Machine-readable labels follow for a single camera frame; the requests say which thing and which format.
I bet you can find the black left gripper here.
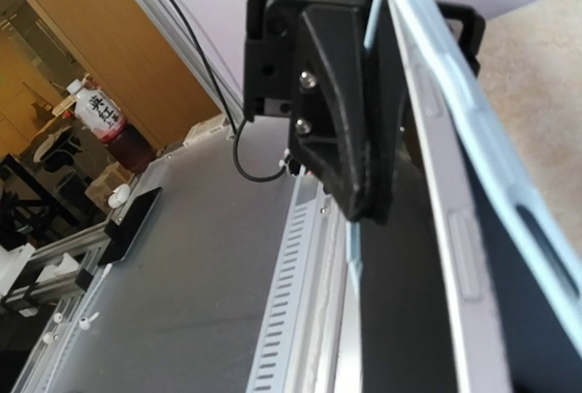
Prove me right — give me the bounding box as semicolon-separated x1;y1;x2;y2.
244;0;407;224

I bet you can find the large silver phone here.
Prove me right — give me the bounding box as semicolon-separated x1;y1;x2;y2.
334;2;513;392

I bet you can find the light blue phone case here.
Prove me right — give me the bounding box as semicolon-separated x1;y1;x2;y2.
365;0;581;356

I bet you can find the white earbud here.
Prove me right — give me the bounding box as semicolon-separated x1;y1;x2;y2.
107;184;131;209

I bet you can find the red drink bottle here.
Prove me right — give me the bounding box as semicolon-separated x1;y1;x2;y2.
66;79;156;175

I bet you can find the left aluminium corner post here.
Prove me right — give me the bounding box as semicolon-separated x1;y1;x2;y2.
136;0;246;123

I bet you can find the black bracket on frame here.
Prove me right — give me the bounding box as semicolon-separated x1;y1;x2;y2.
98;186;163;267

